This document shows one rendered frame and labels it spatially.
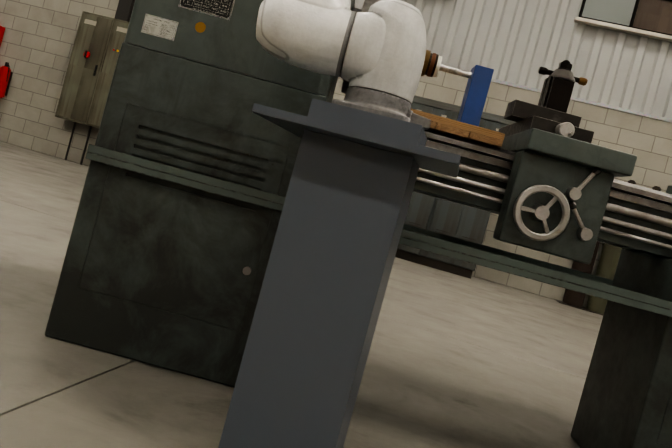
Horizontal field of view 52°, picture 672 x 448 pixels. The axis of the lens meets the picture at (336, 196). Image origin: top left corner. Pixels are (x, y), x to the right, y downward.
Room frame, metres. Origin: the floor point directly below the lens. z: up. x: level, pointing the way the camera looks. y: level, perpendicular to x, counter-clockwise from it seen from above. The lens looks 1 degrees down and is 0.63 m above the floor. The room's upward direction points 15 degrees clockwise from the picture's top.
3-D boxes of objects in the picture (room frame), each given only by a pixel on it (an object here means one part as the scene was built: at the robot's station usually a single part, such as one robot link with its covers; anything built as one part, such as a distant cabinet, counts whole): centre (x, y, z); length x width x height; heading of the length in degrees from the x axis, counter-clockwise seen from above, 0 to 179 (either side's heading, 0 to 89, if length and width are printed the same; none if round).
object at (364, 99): (1.60, -0.06, 0.83); 0.22 x 0.18 x 0.06; 80
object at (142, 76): (2.17, 0.40, 0.43); 0.60 x 0.48 x 0.86; 90
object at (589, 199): (1.95, -0.61, 0.73); 0.27 x 0.12 x 0.27; 90
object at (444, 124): (2.19, -0.28, 0.88); 0.36 x 0.30 x 0.04; 0
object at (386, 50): (1.60, -0.03, 0.97); 0.18 x 0.16 x 0.22; 90
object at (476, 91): (2.19, -0.34, 1.00); 0.08 x 0.06 x 0.23; 0
